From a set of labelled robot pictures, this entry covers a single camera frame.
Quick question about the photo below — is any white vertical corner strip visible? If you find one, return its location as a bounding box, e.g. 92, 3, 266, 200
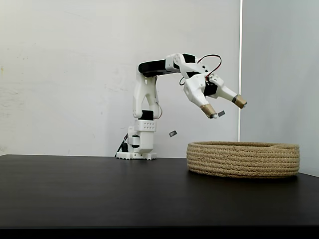
237, 0, 244, 142

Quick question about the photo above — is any red and black gripper cable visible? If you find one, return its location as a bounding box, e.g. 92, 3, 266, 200
196, 54, 223, 78

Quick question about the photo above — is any woven rope basket tray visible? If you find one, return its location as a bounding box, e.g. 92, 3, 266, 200
186, 141, 301, 179

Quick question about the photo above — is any black base cable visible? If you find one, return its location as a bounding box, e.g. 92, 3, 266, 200
115, 133, 129, 158

